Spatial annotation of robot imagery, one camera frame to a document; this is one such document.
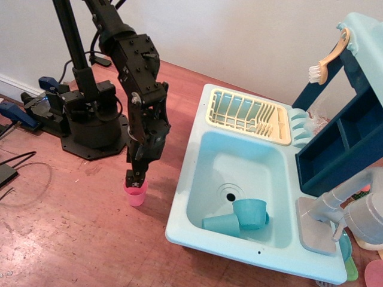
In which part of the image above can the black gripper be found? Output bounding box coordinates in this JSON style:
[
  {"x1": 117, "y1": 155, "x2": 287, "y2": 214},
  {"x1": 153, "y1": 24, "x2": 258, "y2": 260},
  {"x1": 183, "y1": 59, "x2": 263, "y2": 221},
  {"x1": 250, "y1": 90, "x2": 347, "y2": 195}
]
[{"x1": 124, "y1": 112, "x2": 171, "y2": 190}]

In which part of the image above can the pink plastic cup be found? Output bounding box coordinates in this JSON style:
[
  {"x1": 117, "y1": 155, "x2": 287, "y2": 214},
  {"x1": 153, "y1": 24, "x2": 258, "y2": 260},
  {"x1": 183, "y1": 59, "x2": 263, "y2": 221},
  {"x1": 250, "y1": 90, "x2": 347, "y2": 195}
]
[{"x1": 123, "y1": 179, "x2": 148, "y2": 207}]

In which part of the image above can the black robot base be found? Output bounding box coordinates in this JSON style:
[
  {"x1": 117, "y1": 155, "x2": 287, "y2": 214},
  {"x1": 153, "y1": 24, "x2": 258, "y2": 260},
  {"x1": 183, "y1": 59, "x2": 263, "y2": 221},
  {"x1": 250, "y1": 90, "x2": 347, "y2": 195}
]
[{"x1": 60, "y1": 90, "x2": 128, "y2": 161}]

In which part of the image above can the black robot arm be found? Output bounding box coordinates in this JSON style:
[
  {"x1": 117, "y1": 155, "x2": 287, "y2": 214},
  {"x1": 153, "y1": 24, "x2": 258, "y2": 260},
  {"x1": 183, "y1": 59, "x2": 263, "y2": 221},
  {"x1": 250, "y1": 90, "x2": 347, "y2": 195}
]
[{"x1": 53, "y1": 1, "x2": 171, "y2": 188}]

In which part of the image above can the light blue toy sink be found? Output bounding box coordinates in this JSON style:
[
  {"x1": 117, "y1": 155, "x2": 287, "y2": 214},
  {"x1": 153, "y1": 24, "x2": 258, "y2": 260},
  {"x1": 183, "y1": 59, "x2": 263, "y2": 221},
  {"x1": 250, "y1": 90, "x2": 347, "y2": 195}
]
[{"x1": 165, "y1": 84, "x2": 347, "y2": 284}]

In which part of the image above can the teal plastic cup lying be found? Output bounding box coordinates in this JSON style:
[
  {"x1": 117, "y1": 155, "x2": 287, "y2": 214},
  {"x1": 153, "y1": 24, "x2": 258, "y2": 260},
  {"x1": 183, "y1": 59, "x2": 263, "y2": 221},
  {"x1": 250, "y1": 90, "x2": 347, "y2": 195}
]
[{"x1": 201, "y1": 213, "x2": 240, "y2": 237}]

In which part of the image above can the blue black clamp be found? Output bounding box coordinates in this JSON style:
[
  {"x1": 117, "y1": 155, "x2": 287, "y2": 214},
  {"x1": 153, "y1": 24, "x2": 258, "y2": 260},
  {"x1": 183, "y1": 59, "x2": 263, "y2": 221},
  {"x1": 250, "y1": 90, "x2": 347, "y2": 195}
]
[{"x1": 20, "y1": 77, "x2": 70, "y2": 137}]

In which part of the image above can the cream dish rack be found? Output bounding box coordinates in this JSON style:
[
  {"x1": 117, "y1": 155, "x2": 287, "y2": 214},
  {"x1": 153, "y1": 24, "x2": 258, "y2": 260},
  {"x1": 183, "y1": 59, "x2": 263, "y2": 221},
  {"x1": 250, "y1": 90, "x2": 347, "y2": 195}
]
[{"x1": 206, "y1": 88, "x2": 291, "y2": 146}]

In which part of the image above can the black flat device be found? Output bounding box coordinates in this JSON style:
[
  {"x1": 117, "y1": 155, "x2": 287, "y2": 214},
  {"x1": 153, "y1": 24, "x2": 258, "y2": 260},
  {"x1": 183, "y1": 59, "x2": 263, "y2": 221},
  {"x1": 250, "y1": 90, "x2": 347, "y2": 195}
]
[{"x1": 0, "y1": 164, "x2": 19, "y2": 188}]

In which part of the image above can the grey toy faucet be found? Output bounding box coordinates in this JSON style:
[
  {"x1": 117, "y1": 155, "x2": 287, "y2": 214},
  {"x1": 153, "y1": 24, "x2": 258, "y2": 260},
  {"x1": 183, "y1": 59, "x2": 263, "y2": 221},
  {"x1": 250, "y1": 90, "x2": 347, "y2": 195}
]
[{"x1": 296, "y1": 167, "x2": 382, "y2": 255}]

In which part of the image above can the tan dish brush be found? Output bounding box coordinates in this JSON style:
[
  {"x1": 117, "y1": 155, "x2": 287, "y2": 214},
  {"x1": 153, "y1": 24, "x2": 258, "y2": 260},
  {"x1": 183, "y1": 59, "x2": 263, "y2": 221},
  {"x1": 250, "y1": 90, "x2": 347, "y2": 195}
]
[{"x1": 308, "y1": 28, "x2": 351, "y2": 85}]

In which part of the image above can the dark blue toy shelf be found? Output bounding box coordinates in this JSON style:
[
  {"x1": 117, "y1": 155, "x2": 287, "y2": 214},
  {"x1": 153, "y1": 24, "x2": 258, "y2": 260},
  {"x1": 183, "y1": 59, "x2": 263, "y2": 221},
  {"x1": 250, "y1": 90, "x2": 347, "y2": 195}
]
[{"x1": 296, "y1": 50, "x2": 382, "y2": 197}]

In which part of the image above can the teal plastic plate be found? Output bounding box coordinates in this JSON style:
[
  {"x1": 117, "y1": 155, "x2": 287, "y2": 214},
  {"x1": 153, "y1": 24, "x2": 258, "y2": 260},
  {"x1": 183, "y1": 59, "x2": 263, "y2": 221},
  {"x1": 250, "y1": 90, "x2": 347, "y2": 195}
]
[{"x1": 339, "y1": 230, "x2": 352, "y2": 262}]

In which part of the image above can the grey toy pot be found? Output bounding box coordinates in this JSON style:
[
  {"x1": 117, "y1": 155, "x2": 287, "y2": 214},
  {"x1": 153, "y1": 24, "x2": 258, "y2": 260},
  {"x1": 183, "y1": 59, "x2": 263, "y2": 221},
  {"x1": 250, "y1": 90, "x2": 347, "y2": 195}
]
[{"x1": 344, "y1": 193, "x2": 382, "y2": 245}]

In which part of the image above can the green plastic plate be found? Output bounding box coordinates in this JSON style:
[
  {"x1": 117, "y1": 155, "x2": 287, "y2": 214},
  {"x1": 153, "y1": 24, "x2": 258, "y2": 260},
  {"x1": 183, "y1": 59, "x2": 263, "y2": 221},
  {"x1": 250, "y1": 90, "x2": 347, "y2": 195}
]
[{"x1": 344, "y1": 257, "x2": 358, "y2": 282}]

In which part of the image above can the pink plate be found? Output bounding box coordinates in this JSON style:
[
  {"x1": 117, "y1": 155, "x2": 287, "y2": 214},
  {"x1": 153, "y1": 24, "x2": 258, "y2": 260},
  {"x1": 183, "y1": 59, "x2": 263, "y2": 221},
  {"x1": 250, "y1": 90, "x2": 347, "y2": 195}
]
[{"x1": 364, "y1": 259, "x2": 383, "y2": 287}]

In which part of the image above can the black cable loop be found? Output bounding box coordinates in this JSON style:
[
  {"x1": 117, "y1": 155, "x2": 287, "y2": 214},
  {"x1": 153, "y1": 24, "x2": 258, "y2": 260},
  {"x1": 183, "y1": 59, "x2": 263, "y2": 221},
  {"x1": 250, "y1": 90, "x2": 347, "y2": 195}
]
[{"x1": 0, "y1": 151, "x2": 53, "y2": 209}]

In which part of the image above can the teal cup with handle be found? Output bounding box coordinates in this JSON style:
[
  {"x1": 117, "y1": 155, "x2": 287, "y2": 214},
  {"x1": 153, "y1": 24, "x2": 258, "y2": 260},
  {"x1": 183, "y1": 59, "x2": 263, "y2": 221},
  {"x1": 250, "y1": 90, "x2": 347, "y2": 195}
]
[{"x1": 232, "y1": 199, "x2": 269, "y2": 230}]

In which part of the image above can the blue clamp handle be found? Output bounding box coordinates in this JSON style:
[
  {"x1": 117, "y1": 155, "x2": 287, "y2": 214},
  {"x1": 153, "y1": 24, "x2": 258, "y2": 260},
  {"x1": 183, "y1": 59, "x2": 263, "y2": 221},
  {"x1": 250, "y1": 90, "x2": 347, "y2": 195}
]
[{"x1": 1, "y1": 102, "x2": 39, "y2": 131}]

